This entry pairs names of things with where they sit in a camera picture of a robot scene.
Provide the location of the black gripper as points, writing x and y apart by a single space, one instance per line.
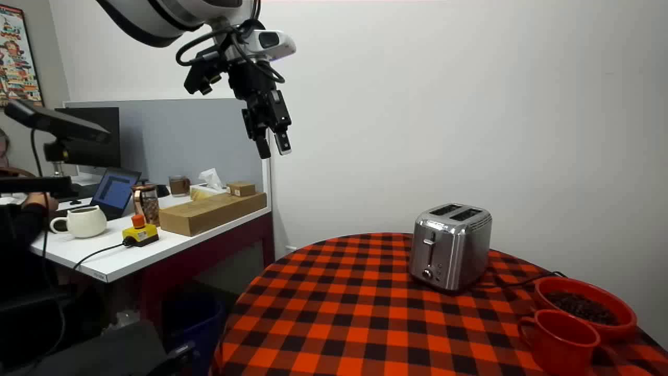
260 89

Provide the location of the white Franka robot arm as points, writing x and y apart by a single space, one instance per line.
159 16

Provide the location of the silver toaster knob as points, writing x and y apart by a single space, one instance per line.
427 271

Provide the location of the silver two-slot toaster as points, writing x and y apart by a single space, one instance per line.
461 250

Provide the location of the small cardboard box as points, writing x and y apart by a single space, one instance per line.
243 189

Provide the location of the tissue box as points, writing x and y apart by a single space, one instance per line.
208 189

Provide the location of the grey partition panel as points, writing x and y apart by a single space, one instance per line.
189 135

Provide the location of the flat cardboard box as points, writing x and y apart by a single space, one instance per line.
210 211

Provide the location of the small brown cube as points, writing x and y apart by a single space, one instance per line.
181 183

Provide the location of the brown patterned jar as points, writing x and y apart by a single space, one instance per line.
149 202

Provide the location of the yellow orange toy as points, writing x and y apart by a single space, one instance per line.
140 232

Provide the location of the open laptop blue screen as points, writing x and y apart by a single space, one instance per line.
116 191

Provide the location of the black computer monitor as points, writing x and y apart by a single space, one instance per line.
97 148

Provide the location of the red black plaid tablecloth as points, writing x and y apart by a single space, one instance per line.
347 319

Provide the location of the white top desk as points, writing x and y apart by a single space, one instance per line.
117 261

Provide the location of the blue bin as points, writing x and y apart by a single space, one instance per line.
200 325

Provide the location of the white mug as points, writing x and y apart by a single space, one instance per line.
85 221

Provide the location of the black chair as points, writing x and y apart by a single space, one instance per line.
97 356

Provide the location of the red mug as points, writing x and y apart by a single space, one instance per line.
556 345

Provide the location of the brown coffee beans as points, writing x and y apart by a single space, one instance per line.
582 305

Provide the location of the red bowl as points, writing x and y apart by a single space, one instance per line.
612 333

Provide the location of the black camera on stand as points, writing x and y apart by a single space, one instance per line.
56 120

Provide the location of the colourful wall poster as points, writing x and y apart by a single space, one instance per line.
16 54

